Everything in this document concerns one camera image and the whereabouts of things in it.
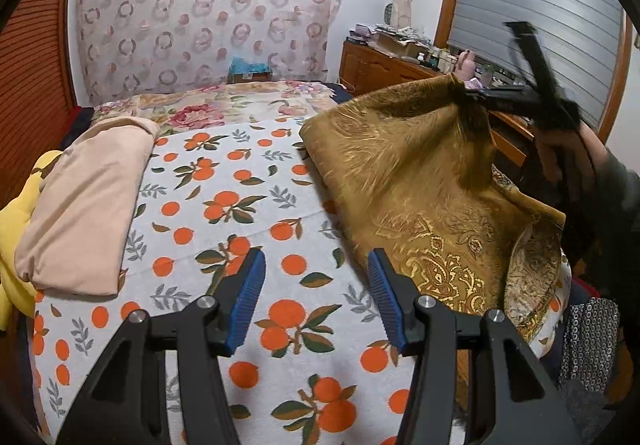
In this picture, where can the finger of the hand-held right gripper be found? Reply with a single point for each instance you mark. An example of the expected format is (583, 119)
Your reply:
(500, 98)

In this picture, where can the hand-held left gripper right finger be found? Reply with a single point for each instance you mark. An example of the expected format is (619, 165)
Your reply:
(387, 305)

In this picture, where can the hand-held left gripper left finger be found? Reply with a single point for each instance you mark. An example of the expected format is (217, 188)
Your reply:
(247, 300)

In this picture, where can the golden brown patterned garment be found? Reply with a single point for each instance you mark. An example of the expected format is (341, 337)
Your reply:
(400, 165)

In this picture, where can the person's right hand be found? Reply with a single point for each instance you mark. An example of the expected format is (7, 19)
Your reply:
(562, 152)

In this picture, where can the pink figurine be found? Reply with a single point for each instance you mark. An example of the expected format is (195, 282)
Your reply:
(467, 67)

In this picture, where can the row of small bottles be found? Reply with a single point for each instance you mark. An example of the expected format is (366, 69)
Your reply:
(435, 58)

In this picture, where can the cardboard box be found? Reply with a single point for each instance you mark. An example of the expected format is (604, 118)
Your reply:
(395, 45)

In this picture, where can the wooden cabinet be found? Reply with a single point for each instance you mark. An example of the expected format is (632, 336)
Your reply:
(380, 67)

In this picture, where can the white orange-print blanket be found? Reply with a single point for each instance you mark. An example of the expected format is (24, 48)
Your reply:
(225, 165)

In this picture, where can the navy blanket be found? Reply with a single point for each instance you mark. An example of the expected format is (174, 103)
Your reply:
(340, 92)

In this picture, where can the folded beige cloth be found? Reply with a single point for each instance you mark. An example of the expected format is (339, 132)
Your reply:
(85, 205)

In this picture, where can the floral blanket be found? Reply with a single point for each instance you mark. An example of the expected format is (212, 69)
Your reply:
(210, 105)

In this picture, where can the grey cloth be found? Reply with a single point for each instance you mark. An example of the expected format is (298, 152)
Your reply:
(585, 410)

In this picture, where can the teal box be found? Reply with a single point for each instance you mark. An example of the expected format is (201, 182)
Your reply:
(250, 70)

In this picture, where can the yellow cloth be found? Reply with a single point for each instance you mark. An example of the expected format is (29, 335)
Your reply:
(15, 235)

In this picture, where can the circle-pattern sheer curtain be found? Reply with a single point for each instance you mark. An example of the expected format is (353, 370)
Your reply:
(200, 0)

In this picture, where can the louvered wooden door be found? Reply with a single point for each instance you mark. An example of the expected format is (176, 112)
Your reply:
(35, 75)

